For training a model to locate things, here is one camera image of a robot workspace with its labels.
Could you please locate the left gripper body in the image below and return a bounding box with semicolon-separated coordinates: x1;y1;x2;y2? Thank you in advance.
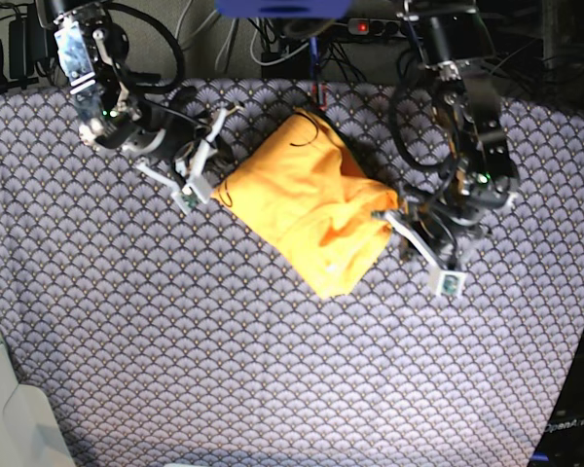
372;204;487;276

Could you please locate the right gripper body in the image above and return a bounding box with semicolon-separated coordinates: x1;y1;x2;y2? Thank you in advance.
136;103;245;197

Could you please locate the yellow T-shirt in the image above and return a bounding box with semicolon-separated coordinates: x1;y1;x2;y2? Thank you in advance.
212;109;399;299

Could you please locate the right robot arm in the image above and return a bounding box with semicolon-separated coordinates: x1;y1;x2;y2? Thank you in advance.
35;1;242;212

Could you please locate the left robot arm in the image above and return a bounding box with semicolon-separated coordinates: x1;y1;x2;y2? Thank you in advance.
373;1;520;297

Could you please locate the red black table clamp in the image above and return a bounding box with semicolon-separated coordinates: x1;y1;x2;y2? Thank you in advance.
311;81;328;111

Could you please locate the blue fan-pattern tablecloth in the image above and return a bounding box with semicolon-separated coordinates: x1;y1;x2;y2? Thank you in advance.
0;89;584;466

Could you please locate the black power strip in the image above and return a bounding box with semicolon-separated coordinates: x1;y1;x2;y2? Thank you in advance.
346;18;405;39

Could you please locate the black OpenArm box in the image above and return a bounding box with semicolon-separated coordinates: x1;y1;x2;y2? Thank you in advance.
529;331;584;466

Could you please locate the grey chair seat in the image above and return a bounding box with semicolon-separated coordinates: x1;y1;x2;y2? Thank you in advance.
0;333;74;466

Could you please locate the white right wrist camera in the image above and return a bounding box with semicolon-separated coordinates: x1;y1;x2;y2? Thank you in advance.
171;175;213;214

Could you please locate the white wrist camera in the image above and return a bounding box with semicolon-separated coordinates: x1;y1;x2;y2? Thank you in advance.
428;267;467;298
171;175;213;214

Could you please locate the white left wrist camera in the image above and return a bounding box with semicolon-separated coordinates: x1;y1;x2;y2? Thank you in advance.
428;267;467;298

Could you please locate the blue clamp handle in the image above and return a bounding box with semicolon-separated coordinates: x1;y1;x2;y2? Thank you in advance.
308;36;320;82

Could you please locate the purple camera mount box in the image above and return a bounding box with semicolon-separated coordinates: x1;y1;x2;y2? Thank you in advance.
215;0;351;19

